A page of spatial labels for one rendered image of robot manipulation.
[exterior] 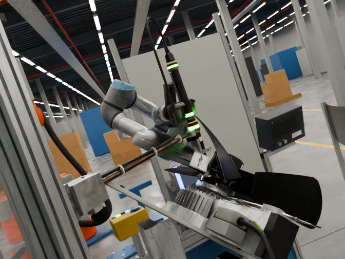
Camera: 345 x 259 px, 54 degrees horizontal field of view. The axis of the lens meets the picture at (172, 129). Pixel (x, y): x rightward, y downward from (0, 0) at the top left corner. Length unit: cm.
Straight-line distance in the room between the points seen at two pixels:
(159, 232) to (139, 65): 229
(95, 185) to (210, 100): 270
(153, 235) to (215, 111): 249
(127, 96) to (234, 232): 103
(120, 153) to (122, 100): 888
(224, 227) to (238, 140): 268
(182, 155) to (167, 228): 28
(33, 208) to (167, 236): 49
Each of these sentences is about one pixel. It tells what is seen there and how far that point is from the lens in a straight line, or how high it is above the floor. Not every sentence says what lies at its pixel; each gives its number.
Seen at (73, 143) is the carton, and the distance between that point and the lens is 922.
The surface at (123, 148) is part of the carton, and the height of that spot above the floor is 60.
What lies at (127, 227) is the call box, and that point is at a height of 103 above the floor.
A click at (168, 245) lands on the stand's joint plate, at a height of 107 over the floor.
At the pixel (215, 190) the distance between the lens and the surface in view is 120.
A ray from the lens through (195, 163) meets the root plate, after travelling 124.
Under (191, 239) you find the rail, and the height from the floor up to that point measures 83.
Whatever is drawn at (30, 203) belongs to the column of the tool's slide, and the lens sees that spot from 77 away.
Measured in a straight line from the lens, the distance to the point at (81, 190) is 80.
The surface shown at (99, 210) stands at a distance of 86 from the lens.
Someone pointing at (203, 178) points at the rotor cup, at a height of 120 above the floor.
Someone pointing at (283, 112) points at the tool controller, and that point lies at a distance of 198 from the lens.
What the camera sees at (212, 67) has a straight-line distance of 352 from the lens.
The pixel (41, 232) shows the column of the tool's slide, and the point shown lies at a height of 133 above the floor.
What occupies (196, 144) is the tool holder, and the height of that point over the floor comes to 131.
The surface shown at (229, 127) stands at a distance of 353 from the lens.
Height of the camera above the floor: 150
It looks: 5 degrees down
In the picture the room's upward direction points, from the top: 19 degrees counter-clockwise
